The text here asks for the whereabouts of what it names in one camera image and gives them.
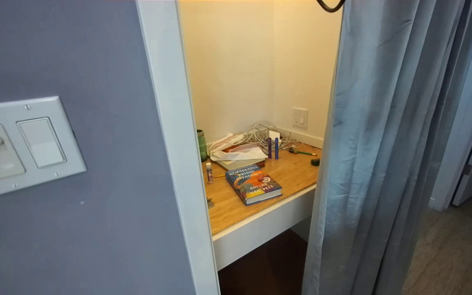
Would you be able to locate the grey closet curtain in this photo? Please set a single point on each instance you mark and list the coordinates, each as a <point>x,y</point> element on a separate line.
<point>379,143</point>

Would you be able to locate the heap of white papers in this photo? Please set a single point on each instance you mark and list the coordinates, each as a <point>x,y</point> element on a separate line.
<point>236,150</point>

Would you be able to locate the grey notebook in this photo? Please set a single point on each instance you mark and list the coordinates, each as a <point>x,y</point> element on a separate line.
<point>236,164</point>

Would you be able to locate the purple marker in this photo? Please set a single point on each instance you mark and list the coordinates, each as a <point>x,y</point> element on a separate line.
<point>269,148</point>

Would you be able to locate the green glass jar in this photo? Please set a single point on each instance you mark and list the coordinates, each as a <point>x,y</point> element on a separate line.
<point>201,145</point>

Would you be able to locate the white glue stick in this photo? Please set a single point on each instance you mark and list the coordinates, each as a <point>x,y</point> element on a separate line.
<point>209,173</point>

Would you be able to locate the blue marker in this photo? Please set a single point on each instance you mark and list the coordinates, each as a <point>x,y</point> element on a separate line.
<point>276,148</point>

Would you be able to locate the colourful hardcover book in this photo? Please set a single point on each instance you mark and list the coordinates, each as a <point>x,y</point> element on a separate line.
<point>253,184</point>

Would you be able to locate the green pen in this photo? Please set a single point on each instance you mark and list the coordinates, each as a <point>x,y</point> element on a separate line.
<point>303,153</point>

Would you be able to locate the small dark green object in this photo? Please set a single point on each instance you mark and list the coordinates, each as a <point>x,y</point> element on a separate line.
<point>315,162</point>

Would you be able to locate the small white wall socket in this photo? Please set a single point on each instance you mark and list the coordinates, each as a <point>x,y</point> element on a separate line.
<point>300,118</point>

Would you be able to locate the white light switch plate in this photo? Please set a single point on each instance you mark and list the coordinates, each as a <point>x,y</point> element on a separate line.
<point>23,145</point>

